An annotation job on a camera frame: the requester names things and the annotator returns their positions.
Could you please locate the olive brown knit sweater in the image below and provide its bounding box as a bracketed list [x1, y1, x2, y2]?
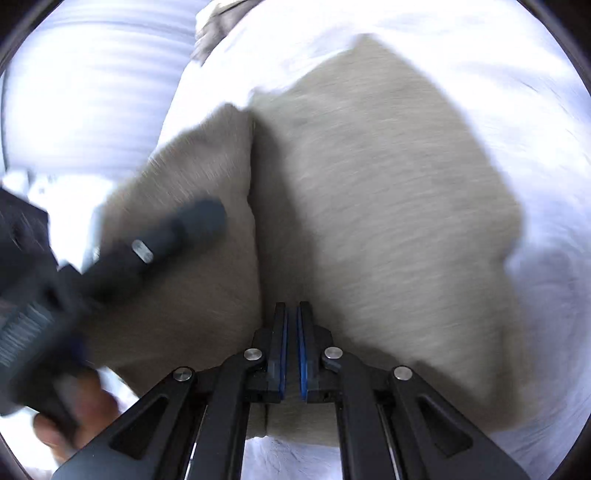
[85, 36, 536, 434]

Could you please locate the striped beige brown clothes pile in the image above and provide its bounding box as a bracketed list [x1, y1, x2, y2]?
[191, 0, 262, 65]

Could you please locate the lavender plush bed blanket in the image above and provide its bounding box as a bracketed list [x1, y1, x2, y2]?
[1, 1, 590, 479]

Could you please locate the person's left hand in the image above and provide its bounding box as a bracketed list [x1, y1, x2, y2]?
[32, 368, 120, 465]

